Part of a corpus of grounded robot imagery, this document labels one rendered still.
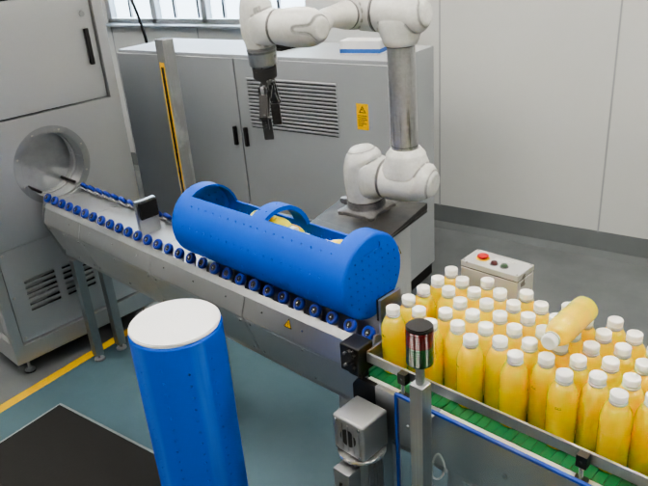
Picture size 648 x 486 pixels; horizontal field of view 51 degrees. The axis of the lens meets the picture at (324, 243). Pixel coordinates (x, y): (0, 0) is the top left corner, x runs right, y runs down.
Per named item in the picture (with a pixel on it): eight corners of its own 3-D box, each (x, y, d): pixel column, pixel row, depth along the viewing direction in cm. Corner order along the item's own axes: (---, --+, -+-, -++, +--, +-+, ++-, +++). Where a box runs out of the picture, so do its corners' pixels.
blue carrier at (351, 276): (234, 234, 282) (223, 171, 269) (403, 295, 225) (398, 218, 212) (179, 263, 264) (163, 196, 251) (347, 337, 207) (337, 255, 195)
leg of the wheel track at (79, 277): (101, 355, 382) (76, 255, 356) (107, 359, 378) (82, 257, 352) (93, 360, 378) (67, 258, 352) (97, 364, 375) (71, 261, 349)
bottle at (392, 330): (397, 357, 203) (395, 303, 195) (412, 368, 197) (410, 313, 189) (378, 365, 200) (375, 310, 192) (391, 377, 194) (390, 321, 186)
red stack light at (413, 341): (417, 333, 158) (416, 318, 156) (439, 341, 154) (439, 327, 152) (399, 344, 154) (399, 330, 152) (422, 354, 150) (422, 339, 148)
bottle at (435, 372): (415, 377, 193) (414, 321, 185) (439, 374, 194) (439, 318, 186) (420, 392, 187) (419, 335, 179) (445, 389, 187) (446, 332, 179)
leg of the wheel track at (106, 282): (123, 343, 391) (100, 245, 365) (128, 347, 387) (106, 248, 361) (114, 348, 387) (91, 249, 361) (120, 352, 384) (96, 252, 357)
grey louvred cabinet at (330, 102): (200, 217, 562) (171, 38, 502) (434, 271, 445) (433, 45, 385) (150, 242, 523) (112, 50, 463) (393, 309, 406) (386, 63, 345)
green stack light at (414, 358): (417, 350, 160) (417, 333, 158) (439, 360, 156) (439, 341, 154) (400, 363, 156) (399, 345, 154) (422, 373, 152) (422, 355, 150)
